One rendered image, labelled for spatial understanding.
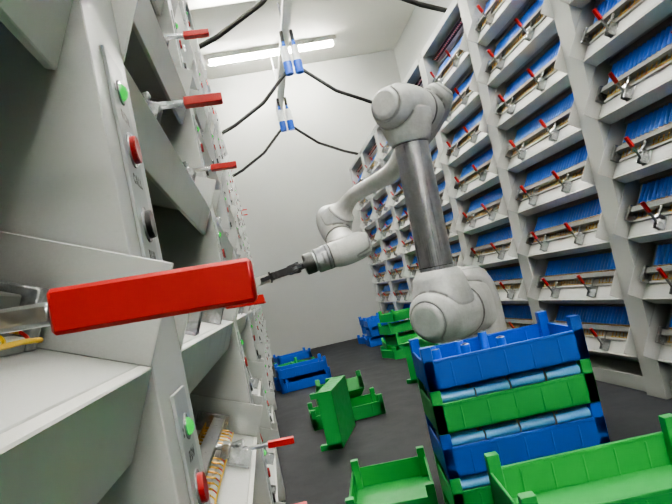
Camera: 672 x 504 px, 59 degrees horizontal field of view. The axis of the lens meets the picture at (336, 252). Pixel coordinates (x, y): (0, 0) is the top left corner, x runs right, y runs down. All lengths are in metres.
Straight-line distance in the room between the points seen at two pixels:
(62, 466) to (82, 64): 0.20
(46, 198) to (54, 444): 0.16
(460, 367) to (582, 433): 0.25
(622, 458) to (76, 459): 0.95
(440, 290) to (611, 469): 0.76
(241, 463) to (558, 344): 0.62
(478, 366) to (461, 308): 0.55
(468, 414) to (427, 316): 0.54
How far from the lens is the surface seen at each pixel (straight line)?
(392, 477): 1.71
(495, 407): 1.15
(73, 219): 0.31
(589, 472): 1.06
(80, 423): 0.20
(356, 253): 2.07
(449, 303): 1.64
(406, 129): 1.71
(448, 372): 1.12
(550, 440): 1.19
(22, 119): 0.33
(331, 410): 2.11
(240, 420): 1.01
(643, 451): 1.08
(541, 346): 1.16
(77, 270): 0.30
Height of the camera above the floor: 0.54
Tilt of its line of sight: 3 degrees up
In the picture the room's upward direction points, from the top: 12 degrees counter-clockwise
